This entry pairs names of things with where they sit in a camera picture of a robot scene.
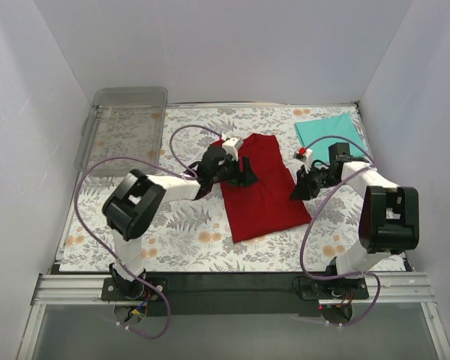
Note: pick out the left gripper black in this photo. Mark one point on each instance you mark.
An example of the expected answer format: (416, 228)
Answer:
(241, 172)

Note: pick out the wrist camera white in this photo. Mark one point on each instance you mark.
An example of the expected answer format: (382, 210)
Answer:
(305, 155)
(231, 145)

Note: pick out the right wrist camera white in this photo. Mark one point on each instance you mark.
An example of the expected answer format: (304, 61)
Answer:
(305, 155)

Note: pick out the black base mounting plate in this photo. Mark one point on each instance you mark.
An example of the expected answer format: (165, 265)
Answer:
(212, 293)

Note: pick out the folded teal t shirt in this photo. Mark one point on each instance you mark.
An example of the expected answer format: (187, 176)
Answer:
(341, 125)

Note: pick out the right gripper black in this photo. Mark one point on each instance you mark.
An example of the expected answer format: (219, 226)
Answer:
(306, 184)

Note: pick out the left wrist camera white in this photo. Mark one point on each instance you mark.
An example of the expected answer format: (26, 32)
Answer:
(231, 145)

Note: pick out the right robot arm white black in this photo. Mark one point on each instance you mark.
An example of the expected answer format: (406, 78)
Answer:
(388, 224)

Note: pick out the aluminium frame rail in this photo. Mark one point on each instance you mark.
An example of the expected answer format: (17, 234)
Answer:
(383, 287)

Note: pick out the clear plastic bin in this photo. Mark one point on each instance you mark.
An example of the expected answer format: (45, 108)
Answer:
(123, 123)

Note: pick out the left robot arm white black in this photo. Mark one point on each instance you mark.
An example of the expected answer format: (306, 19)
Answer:
(131, 208)

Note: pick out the red t shirt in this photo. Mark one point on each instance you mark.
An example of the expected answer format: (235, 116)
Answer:
(264, 207)

